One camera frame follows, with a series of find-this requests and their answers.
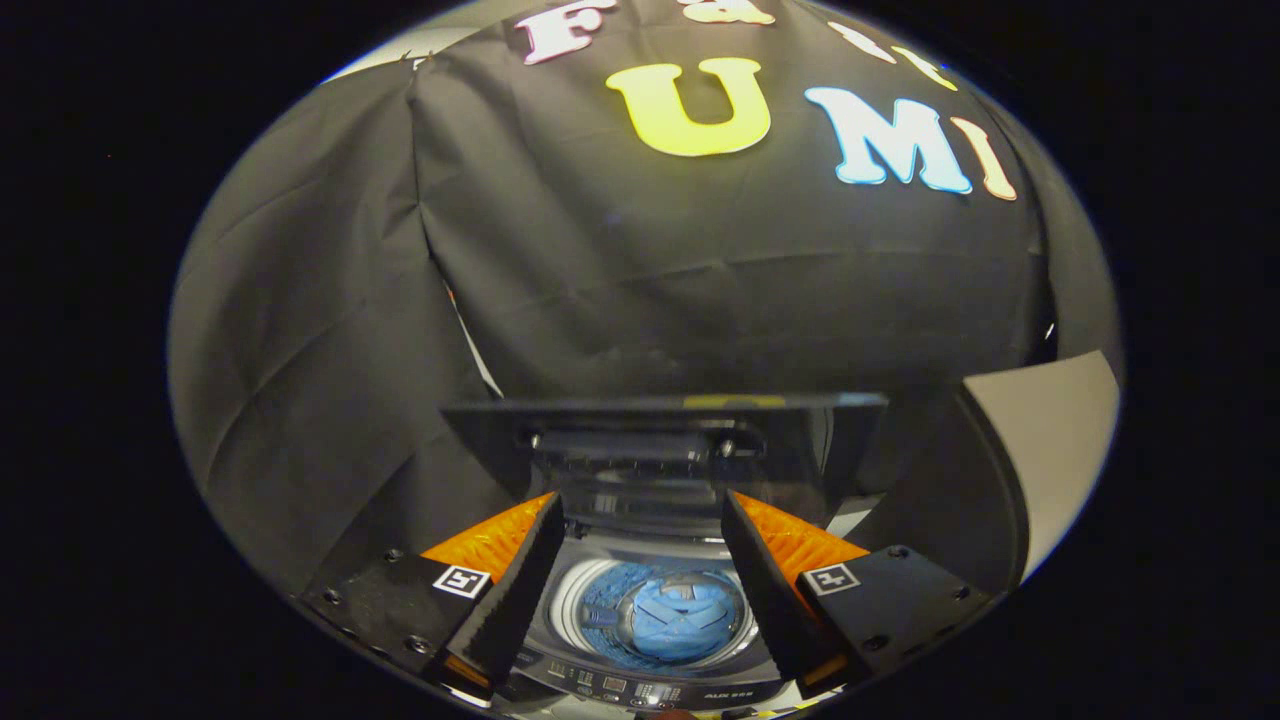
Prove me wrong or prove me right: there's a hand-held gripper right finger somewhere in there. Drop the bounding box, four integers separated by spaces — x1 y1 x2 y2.
720 488 993 701

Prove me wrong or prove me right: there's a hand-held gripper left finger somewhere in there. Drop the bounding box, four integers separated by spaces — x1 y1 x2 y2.
300 492 568 699

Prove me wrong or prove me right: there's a black backdrop cloth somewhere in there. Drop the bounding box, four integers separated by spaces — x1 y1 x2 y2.
168 0 1111 601

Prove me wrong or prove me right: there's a grey top-load washing machine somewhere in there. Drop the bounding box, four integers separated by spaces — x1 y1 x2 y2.
490 500 831 713

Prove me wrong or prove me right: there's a light blue polo shirt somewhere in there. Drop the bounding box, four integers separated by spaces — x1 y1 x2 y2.
580 562 749 669

